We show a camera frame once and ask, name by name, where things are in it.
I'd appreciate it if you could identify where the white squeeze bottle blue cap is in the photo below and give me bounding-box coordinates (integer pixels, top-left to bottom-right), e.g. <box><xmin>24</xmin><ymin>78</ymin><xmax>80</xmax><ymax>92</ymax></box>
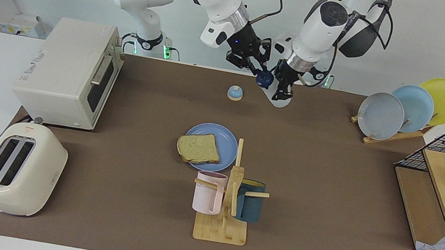
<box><xmin>252</xmin><ymin>69</ymin><xmax>297</xmax><ymax>110</ymax></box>

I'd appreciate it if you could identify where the white wall socket box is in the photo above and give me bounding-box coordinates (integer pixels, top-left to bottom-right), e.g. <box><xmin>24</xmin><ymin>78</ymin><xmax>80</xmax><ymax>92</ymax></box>
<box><xmin>0</xmin><ymin>9</ymin><xmax>43</xmax><ymax>39</ymax></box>

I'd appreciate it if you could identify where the grey plate in rack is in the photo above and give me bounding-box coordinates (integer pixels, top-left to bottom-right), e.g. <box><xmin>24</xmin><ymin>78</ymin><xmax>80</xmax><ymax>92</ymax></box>
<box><xmin>354</xmin><ymin>88</ymin><xmax>408</xmax><ymax>144</ymax></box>

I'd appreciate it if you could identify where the light blue plate in rack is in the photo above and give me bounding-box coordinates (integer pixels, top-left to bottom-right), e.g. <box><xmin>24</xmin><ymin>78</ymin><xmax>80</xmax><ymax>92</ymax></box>
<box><xmin>385</xmin><ymin>82</ymin><xmax>438</xmax><ymax>138</ymax></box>

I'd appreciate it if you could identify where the yellow plate in rack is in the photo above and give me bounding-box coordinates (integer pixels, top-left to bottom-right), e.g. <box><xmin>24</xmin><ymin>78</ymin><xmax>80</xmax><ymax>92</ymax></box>
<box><xmin>413</xmin><ymin>74</ymin><xmax>445</xmax><ymax>129</ymax></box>

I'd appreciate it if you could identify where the white toaster oven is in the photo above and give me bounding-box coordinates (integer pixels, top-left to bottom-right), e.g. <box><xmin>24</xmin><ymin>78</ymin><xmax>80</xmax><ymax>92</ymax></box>
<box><xmin>7</xmin><ymin>10</ymin><xmax>130</xmax><ymax>135</ymax></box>

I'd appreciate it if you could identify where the pink ribbed mug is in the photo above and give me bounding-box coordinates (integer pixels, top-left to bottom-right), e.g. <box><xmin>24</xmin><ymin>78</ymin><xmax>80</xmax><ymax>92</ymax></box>
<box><xmin>191</xmin><ymin>169</ymin><xmax>229</xmax><ymax>217</ymax></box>

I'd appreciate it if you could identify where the brown table mat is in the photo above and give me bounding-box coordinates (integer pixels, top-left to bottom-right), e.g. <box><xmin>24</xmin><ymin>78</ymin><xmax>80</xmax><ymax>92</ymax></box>
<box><xmin>0</xmin><ymin>30</ymin><xmax>445</xmax><ymax>250</ymax></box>

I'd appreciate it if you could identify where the wooden plate rack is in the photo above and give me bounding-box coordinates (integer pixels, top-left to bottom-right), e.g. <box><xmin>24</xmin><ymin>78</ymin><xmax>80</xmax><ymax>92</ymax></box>
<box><xmin>347</xmin><ymin>110</ymin><xmax>436</xmax><ymax>156</ymax></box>

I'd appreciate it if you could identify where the cream two-slot toaster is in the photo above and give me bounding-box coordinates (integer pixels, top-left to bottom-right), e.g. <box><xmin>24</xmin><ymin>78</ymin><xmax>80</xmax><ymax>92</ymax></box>
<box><xmin>0</xmin><ymin>118</ymin><xmax>73</xmax><ymax>223</ymax></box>

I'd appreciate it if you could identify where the wooden mug tree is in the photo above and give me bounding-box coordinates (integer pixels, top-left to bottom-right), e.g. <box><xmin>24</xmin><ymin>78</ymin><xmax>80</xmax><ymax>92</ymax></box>
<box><xmin>184</xmin><ymin>131</ymin><xmax>279</xmax><ymax>250</ymax></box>

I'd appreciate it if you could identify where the toasted bread slice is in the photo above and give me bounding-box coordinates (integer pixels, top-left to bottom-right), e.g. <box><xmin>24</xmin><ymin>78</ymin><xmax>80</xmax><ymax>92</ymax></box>
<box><xmin>174</xmin><ymin>128</ymin><xmax>225</xmax><ymax>168</ymax></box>

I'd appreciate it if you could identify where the dark teal mug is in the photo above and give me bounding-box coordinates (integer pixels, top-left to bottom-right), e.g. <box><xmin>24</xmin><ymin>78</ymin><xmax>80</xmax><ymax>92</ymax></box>
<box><xmin>232</xmin><ymin>178</ymin><xmax>267</xmax><ymax>224</ymax></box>

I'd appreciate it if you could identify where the blue round plate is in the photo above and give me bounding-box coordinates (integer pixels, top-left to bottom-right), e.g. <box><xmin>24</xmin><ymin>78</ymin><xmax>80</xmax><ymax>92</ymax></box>
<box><xmin>178</xmin><ymin>118</ymin><xmax>242</xmax><ymax>176</ymax></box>

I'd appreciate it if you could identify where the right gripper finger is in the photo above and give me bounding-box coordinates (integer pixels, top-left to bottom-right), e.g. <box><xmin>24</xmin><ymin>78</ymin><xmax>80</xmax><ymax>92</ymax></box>
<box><xmin>257</xmin><ymin>37</ymin><xmax>274</xmax><ymax>70</ymax></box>
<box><xmin>224</xmin><ymin>53</ymin><xmax>264</xmax><ymax>77</ymax></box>

